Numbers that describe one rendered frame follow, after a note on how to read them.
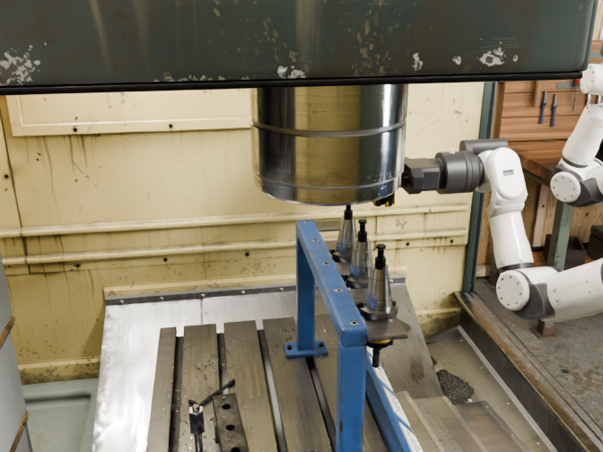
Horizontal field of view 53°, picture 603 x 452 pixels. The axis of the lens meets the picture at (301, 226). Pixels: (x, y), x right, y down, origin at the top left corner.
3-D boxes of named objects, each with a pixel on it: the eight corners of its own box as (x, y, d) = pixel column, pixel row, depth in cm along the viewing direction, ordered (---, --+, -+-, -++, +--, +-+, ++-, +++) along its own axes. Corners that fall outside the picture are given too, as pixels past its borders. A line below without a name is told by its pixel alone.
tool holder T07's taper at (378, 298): (362, 299, 99) (363, 260, 96) (388, 297, 99) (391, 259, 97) (366, 312, 95) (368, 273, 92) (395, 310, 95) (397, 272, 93)
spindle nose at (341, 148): (240, 169, 70) (235, 62, 66) (369, 159, 74) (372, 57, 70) (271, 215, 56) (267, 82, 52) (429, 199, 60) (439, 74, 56)
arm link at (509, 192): (470, 161, 131) (483, 221, 129) (487, 147, 123) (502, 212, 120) (498, 159, 132) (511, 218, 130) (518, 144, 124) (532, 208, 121)
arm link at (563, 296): (551, 325, 125) (651, 303, 106) (505, 334, 119) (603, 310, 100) (536, 271, 128) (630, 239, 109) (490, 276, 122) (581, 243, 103)
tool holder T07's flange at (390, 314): (355, 309, 101) (356, 296, 100) (392, 308, 101) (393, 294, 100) (362, 329, 95) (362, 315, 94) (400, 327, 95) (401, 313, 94)
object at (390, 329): (404, 321, 95) (405, 317, 95) (415, 339, 91) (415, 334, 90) (361, 325, 94) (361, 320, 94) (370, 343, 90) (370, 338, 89)
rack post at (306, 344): (324, 343, 147) (325, 228, 136) (328, 354, 142) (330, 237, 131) (283, 346, 145) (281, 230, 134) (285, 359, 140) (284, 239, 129)
